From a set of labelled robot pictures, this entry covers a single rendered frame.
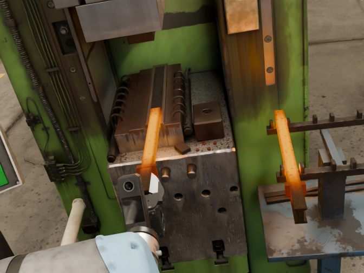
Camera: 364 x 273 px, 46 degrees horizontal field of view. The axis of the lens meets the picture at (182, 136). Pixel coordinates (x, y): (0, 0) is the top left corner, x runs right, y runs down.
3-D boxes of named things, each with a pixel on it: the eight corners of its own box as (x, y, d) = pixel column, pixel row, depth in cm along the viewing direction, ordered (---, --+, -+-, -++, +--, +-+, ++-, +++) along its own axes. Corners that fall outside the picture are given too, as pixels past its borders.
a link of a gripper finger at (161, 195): (147, 188, 97) (142, 214, 90) (145, 182, 96) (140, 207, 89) (167, 186, 97) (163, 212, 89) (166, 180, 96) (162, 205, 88)
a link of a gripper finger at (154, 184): (154, 189, 103) (149, 215, 96) (148, 169, 100) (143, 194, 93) (166, 187, 103) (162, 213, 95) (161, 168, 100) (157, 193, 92)
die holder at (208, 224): (247, 254, 146) (235, 148, 121) (139, 266, 149) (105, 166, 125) (231, 157, 192) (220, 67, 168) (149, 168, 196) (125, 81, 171)
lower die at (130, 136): (184, 143, 128) (180, 119, 123) (119, 153, 129) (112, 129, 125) (183, 81, 163) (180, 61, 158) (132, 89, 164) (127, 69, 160)
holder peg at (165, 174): (170, 182, 123) (169, 175, 121) (161, 183, 123) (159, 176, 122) (170, 173, 126) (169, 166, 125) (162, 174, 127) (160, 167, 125)
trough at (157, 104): (164, 126, 124) (163, 122, 123) (146, 129, 125) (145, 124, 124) (167, 66, 159) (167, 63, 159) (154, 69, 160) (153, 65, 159)
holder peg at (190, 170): (196, 179, 122) (195, 171, 121) (187, 180, 122) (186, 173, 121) (196, 170, 126) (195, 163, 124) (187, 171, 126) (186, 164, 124)
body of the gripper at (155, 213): (133, 222, 97) (127, 264, 87) (124, 193, 92) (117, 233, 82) (167, 218, 96) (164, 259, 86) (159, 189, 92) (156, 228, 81)
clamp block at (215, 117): (225, 138, 127) (222, 119, 123) (196, 142, 127) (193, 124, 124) (221, 117, 137) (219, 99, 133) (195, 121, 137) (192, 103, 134)
